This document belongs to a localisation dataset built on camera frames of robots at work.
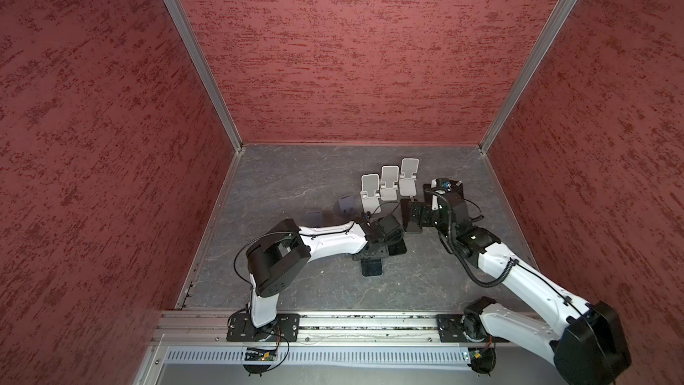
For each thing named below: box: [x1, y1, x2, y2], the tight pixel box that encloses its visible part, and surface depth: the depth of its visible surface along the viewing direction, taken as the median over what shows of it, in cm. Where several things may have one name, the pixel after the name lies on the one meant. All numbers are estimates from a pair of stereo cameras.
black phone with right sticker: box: [448, 179, 465, 199], surface depth 109 cm
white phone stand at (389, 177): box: [380, 164, 399, 202], surface depth 102 cm
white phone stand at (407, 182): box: [399, 157, 420, 197], surface depth 105 cm
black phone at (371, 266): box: [360, 258, 383, 278], surface depth 85 cm
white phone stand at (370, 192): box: [359, 173, 382, 214], surface depth 99 cm
